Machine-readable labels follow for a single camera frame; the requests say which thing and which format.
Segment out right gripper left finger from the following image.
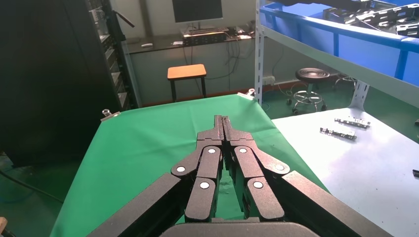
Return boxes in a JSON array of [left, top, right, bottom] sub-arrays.
[[86, 115, 225, 237]]

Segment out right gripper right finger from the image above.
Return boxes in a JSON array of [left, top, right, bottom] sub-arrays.
[[223, 115, 393, 237]]

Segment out stamped metal bracket part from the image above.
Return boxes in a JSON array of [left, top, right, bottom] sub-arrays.
[[322, 0, 377, 20], [343, 3, 419, 32], [395, 21, 419, 38]]

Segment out green table cloth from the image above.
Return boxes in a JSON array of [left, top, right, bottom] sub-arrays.
[[49, 93, 330, 237]]

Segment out silver binder clip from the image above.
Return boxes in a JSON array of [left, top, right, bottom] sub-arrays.
[[100, 109, 121, 122], [237, 88, 256, 100]]

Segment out wooden top stool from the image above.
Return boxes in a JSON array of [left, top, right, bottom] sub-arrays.
[[167, 64, 208, 103]]

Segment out white table board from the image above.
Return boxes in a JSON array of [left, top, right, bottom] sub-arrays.
[[271, 107, 419, 237]]

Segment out black seat chrome stool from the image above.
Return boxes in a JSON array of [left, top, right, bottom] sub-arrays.
[[286, 68, 331, 115]]

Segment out chrome stool base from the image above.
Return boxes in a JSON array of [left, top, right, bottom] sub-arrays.
[[333, 73, 358, 91]]

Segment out black equipment box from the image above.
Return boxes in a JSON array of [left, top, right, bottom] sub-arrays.
[[181, 28, 230, 46]]

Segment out grey metal shelving rack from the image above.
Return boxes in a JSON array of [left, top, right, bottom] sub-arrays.
[[254, 0, 419, 110]]

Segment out black computer monitor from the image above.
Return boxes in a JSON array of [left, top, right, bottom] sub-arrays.
[[171, 0, 224, 32]]

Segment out blue plastic bin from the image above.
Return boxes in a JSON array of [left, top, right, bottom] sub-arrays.
[[260, 0, 419, 87]]

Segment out black server cabinet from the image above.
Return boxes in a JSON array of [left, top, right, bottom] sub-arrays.
[[0, 0, 142, 167]]

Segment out small metal rail part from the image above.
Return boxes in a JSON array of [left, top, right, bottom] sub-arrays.
[[334, 117, 371, 129], [320, 126, 357, 141]]

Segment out black desk cables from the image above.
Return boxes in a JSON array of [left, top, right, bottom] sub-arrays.
[[181, 39, 259, 95]]

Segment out black floor cable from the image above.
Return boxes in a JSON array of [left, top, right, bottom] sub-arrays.
[[0, 169, 65, 205]]

